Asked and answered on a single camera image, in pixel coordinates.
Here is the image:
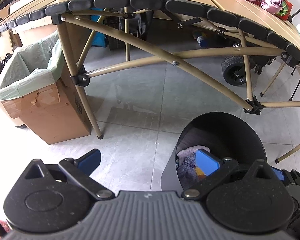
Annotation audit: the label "cardboard box with green liner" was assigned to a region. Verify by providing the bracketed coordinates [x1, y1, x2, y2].
[0, 33, 91, 144]

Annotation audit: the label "khaki folding camping table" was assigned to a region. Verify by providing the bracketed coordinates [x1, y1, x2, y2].
[0, 0, 300, 164]

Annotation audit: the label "black cart wheel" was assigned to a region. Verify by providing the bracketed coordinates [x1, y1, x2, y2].
[221, 56, 246, 86]

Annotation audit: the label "large open cardboard boxes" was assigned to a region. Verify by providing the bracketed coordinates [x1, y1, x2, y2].
[0, 0, 56, 59]

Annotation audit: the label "black round trash bin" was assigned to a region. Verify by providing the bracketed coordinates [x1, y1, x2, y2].
[161, 112, 267, 193]

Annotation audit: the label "white yellow plush toy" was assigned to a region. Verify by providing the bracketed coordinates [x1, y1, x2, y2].
[195, 167, 206, 180]

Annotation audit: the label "purple knit pouch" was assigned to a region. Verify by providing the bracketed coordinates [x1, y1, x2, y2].
[177, 153, 199, 190]

